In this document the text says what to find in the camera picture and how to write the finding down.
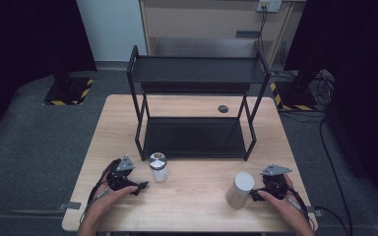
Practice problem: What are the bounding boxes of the white wall power outlet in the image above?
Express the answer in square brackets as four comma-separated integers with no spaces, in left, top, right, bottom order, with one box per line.
[256,0,283,14]

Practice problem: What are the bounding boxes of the grey metal table bracket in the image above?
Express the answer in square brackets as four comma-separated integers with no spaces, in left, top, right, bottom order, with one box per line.
[306,206,325,217]
[58,201,83,211]

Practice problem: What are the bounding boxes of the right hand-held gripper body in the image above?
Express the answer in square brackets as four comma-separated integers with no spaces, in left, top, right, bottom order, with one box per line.
[260,164,293,201]

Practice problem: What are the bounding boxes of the light wooden cabinet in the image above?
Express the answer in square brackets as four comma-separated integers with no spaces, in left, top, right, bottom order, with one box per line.
[139,0,307,68]

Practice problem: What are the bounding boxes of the person's right hand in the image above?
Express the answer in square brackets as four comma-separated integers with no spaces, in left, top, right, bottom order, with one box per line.
[258,173,304,220]

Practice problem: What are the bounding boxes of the small jar with silver lid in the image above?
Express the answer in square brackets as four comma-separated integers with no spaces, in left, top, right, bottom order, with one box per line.
[148,151,170,184]

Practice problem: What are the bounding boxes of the black two-tier metal shelf rack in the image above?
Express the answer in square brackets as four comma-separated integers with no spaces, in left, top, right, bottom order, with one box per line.
[126,44,273,162]

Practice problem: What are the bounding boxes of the long black floor cable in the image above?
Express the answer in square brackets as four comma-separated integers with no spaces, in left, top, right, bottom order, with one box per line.
[313,116,354,236]

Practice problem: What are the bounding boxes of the tall jar with white lid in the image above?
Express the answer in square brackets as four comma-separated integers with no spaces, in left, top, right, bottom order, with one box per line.
[225,171,256,210]

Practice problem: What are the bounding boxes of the black cable from outlet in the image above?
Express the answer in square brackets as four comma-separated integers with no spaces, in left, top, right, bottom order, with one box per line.
[256,6,269,52]

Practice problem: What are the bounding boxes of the person's left hand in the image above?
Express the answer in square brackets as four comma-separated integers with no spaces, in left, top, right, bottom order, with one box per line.
[90,185,140,214]

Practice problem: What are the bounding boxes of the tangle of black cables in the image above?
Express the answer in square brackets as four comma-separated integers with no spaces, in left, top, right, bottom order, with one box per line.
[313,69,337,110]

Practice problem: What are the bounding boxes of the black curtain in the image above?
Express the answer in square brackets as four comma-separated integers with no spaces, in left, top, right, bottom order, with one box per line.
[284,0,378,214]

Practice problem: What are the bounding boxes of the right hand-held gripper cable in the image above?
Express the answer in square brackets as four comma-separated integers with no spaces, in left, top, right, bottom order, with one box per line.
[285,185,319,232]

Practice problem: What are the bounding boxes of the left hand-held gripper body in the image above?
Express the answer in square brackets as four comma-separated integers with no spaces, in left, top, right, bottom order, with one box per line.
[106,154,139,192]

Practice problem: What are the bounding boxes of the black stand with striped base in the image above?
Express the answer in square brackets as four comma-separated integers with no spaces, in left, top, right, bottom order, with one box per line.
[42,58,95,106]
[269,67,324,112]

